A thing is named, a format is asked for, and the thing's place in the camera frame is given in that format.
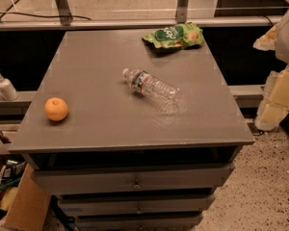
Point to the clear plastic water bottle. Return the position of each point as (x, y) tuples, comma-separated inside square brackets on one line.
[(160, 93)]

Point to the grey drawer cabinet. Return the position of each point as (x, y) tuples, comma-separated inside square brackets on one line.
[(118, 161)]

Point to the metal frame railing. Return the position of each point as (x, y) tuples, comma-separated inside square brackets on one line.
[(36, 15)]

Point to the white pump dispenser bottle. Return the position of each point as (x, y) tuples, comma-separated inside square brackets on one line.
[(7, 89)]

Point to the green snack bag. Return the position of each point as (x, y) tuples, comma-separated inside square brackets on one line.
[(179, 36)]

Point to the brown cardboard box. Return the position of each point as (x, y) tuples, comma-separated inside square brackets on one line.
[(29, 208)]

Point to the orange fruit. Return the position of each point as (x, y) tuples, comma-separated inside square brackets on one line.
[(56, 109)]

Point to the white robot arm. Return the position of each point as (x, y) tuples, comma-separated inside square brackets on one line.
[(282, 39)]

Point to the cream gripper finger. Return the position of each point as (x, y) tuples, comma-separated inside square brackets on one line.
[(267, 41), (275, 104)]

